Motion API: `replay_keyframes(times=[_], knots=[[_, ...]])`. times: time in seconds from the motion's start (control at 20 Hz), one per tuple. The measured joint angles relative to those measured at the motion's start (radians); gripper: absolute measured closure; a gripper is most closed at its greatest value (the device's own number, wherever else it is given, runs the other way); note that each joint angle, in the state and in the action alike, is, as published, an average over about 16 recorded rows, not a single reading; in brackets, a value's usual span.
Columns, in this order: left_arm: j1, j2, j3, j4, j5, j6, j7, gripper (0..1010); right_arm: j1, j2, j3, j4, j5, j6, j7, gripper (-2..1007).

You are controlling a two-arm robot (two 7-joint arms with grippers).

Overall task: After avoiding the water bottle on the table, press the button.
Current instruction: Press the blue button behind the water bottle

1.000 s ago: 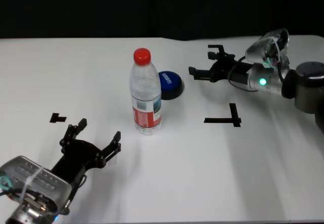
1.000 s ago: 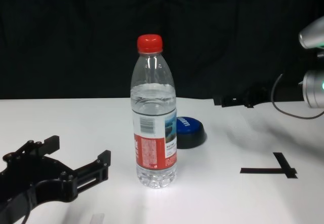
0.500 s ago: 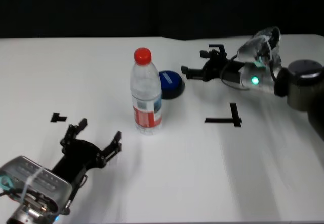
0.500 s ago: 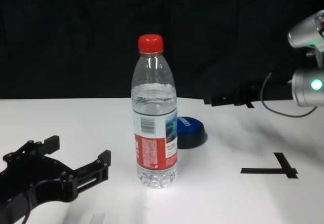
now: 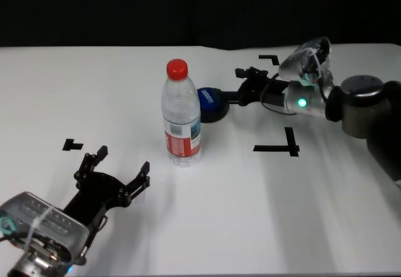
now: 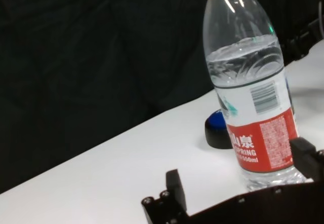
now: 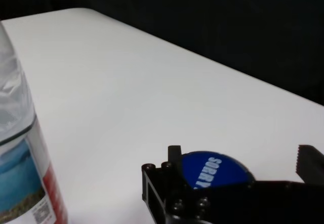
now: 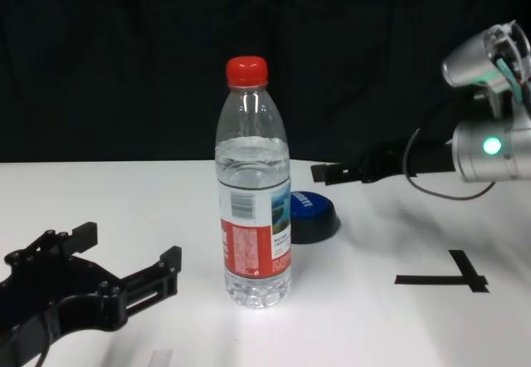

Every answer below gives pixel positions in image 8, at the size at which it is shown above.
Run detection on thin black right gripper cable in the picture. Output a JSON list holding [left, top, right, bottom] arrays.
[[403, 128, 497, 201]]

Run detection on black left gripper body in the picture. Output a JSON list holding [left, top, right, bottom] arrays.
[[0, 254, 119, 367]]

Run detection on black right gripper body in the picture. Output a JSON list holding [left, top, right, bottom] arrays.
[[359, 136, 457, 184]]

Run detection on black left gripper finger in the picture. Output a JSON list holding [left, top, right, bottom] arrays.
[[3, 222, 100, 267], [99, 245, 183, 333]]

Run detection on translucent right wrist camera housing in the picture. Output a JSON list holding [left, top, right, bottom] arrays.
[[441, 20, 531, 94]]

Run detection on black curtain backdrop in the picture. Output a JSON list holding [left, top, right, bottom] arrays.
[[0, 0, 531, 164]]

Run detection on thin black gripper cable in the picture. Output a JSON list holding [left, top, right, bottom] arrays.
[[403, 128, 497, 201], [37, 333, 53, 367]]

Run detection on clear water bottle red cap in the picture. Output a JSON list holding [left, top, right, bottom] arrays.
[[214, 55, 292, 310]]

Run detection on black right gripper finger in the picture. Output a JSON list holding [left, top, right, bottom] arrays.
[[310, 159, 366, 186]]

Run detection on blue black round lid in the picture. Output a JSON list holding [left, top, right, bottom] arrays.
[[290, 191, 340, 245]]

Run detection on thin black left gripper cable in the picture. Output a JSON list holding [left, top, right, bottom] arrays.
[[37, 333, 53, 367]]

